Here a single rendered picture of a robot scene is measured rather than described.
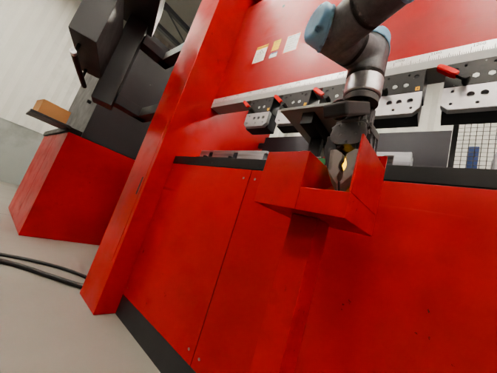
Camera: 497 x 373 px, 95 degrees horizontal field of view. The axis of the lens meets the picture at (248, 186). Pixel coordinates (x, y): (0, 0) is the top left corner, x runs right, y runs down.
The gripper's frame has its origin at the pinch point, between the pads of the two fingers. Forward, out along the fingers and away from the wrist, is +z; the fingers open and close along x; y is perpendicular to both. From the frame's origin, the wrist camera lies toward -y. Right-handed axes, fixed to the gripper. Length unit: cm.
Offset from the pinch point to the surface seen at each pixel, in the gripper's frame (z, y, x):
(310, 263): 16.0, -1.3, 2.0
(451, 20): -68, 39, -9
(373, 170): -4.2, 2.1, -5.0
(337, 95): -45, 35, 23
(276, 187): 2.9, -6.7, 10.0
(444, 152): -42, 91, -8
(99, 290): 63, 0, 107
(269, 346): 32.2, -4.2, 5.2
